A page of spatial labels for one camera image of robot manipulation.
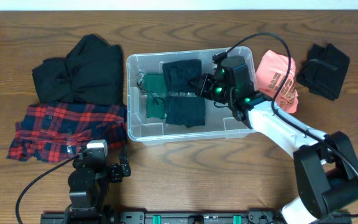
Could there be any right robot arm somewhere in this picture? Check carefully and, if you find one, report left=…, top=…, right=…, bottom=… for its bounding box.
left=189, top=56, right=358, bottom=223

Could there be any red navy plaid shirt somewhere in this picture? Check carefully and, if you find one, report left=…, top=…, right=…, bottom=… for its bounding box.
left=7, top=102, right=127, bottom=162

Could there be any pink printed t-shirt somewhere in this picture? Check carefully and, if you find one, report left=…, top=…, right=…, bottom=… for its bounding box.
left=256, top=50, right=298, bottom=114

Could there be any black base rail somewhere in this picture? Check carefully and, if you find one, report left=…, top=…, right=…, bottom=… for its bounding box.
left=40, top=210, right=352, bottom=224

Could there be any dark green folded garment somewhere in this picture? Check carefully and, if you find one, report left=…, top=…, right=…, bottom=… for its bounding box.
left=136, top=72, right=167, bottom=119

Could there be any clear plastic storage bin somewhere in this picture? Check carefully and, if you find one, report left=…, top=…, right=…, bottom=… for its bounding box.
left=126, top=48, right=254, bottom=145

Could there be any black cloth with tape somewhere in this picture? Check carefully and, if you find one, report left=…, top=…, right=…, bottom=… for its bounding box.
left=296, top=44, right=350, bottom=101

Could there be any dark navy garment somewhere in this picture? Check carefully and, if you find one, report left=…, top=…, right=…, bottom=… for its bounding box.
left=162, top=59, right=206, bottom=128

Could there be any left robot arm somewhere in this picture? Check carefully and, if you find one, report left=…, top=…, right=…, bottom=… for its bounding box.
left=65, top=140, right=131, bottom=223

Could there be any black folded garment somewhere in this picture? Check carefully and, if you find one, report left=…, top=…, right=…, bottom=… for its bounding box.
left=32, top=34, right=124, bottom=105

